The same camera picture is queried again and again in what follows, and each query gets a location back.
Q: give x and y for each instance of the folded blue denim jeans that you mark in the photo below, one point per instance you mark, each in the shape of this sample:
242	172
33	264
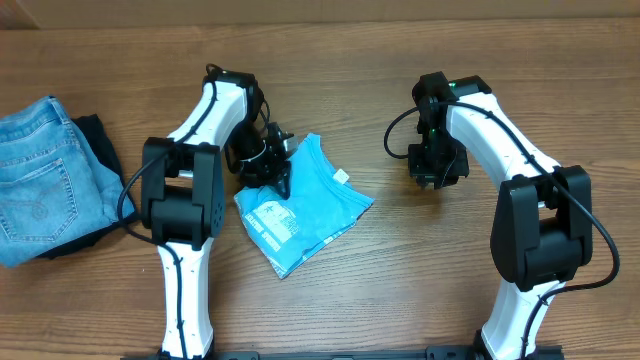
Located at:
53	188

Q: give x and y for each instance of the light blue printed t-shirt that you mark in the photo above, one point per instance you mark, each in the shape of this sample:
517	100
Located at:
322	206

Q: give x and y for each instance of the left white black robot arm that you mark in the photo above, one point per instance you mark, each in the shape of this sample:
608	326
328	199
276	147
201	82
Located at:
182	194

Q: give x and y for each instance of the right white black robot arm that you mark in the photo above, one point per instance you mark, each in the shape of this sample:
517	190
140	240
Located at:
539	237

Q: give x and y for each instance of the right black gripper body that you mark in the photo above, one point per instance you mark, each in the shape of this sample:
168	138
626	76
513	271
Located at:
435	170

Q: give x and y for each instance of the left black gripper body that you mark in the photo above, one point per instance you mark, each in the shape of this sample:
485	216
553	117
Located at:
255	157

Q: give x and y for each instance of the folded black garment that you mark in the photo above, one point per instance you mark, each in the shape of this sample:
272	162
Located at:
93	130

